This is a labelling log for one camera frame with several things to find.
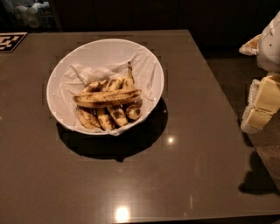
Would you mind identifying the spotted banana bunch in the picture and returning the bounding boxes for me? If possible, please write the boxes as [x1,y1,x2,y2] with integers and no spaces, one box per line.
[76,62,141,130]

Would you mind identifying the black white fiducial marker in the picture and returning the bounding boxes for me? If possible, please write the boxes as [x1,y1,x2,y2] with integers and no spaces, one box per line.
[0,32,27,53]

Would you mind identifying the white bowl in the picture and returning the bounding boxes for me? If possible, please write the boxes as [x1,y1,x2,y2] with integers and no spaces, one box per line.
[45,38,165,137]

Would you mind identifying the white plastic jugs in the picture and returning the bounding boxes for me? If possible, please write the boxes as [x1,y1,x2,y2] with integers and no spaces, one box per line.
[15,0,50,29]

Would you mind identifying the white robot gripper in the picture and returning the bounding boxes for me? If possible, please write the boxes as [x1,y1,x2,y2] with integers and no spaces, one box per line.
[239,11,280,134]

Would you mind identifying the white paper liner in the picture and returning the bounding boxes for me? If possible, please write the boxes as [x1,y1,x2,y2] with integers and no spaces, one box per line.
[52,51,157,137]

